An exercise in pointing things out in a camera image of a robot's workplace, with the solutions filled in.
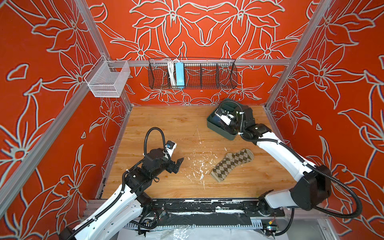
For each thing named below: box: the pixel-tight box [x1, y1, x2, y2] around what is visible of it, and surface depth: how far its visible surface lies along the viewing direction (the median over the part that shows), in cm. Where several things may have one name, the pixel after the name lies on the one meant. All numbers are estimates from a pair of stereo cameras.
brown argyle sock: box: [209, 148, 255, 183], surface depth 90 cm
